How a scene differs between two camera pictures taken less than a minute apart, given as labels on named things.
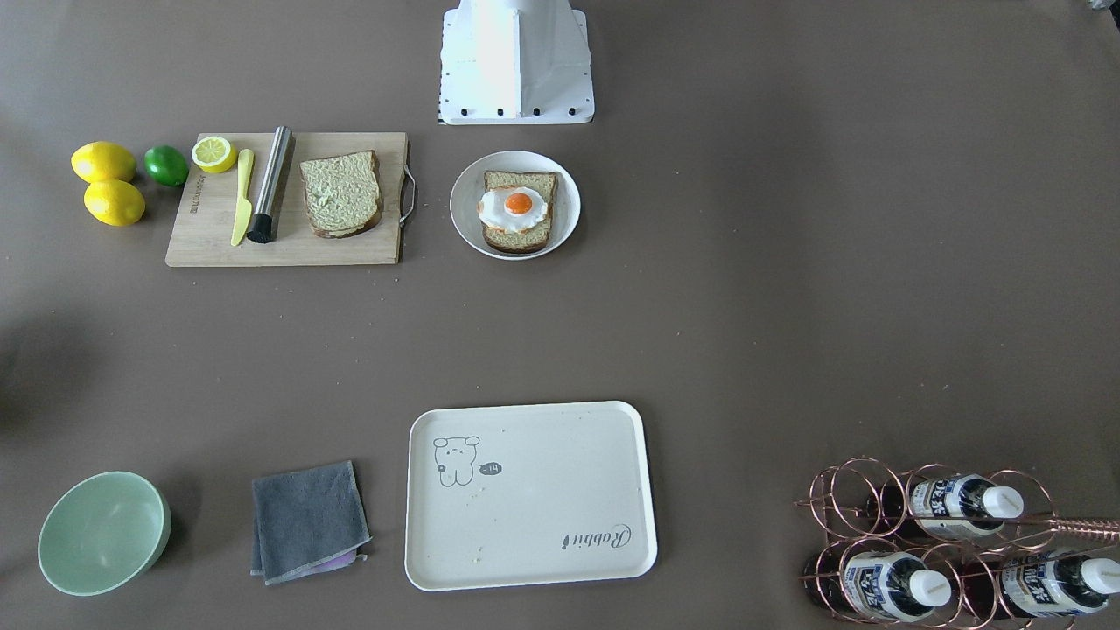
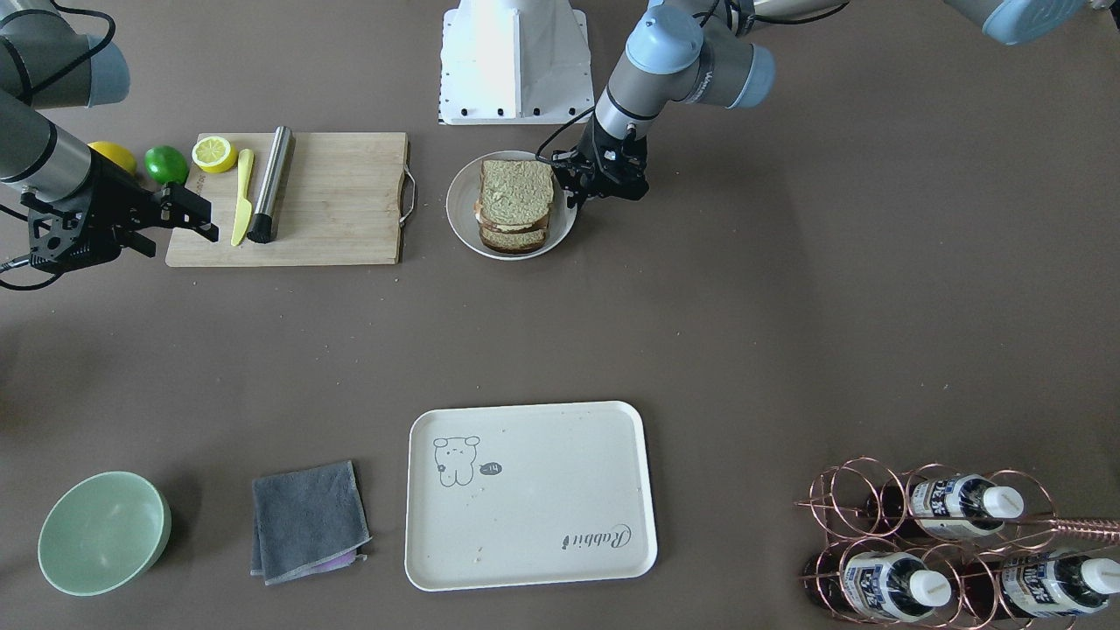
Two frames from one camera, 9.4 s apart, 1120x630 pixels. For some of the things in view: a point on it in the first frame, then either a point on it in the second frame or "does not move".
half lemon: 214,155 does not move
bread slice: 342,192 -> 516,196
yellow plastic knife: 245,160 does not move
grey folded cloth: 306,523 does not move
